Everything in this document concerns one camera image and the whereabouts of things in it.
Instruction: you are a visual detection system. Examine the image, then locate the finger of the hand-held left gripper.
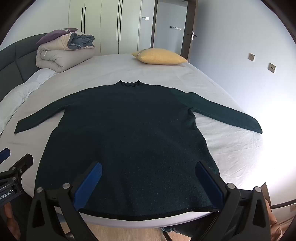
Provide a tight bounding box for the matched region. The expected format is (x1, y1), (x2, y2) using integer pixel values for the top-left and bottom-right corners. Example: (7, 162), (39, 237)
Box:
(9, 153), (34, 184)
(0, 148), (11, 164)

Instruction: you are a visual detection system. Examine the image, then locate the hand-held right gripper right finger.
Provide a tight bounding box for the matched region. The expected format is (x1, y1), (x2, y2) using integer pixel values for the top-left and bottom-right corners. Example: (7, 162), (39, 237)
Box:
(195, 160), (271, 241)

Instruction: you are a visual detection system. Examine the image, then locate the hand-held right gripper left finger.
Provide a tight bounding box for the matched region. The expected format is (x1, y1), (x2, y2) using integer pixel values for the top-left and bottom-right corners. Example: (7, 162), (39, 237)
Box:
(26, 161), (103, 241)

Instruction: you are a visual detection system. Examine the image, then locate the dark green sweater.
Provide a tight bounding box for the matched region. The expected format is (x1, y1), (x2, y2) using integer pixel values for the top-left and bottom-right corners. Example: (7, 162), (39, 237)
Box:
(14, 80), (263, 221)

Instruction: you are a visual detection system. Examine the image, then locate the person's left hand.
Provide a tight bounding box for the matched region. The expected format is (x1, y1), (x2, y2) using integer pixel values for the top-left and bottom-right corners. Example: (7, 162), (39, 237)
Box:
(3, 203), (15, 226)

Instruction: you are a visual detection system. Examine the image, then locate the person's leg in jeans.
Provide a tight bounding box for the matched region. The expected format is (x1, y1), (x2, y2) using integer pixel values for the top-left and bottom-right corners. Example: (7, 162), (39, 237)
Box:
(161, 226), (193, 241)

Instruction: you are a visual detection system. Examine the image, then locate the white quilt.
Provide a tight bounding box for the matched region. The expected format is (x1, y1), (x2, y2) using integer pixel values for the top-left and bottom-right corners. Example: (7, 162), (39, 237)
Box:
(0, 68), (58, 137)

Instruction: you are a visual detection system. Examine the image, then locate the folded beige duvet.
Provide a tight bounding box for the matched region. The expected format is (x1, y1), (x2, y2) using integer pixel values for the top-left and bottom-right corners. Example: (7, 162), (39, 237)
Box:
(35, 32), (96, 73)

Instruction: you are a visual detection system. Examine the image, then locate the bed with grey headboard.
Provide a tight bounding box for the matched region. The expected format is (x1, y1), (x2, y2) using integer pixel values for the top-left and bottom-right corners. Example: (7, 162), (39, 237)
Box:
(0, 32), (266, 230)

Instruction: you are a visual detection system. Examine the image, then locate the purple pillow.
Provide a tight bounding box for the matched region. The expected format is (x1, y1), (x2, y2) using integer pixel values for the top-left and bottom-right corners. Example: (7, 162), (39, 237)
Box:
(35, 28), (78, 45)

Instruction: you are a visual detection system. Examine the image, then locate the yellow pillow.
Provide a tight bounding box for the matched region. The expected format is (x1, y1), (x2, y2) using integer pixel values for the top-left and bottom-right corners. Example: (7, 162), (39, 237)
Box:
(131, 48), (188, 65)

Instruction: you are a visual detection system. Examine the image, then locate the folded grey-blue blanket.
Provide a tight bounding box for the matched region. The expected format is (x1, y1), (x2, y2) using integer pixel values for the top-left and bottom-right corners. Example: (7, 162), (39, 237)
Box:
(70, 32), (96, 50)

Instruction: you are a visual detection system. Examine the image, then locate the brown door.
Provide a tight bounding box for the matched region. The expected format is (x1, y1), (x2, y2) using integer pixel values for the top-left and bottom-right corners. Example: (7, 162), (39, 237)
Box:
(185, 0), (202, 63)

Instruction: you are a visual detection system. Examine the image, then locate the white wardrobe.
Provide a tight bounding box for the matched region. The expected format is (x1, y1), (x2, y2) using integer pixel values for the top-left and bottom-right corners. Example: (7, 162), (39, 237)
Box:
(68, 0), (156, 56)

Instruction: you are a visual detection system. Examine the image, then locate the black cable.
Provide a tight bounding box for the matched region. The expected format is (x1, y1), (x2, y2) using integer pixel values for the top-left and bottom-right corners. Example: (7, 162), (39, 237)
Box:
(269, 201), (296, 209)

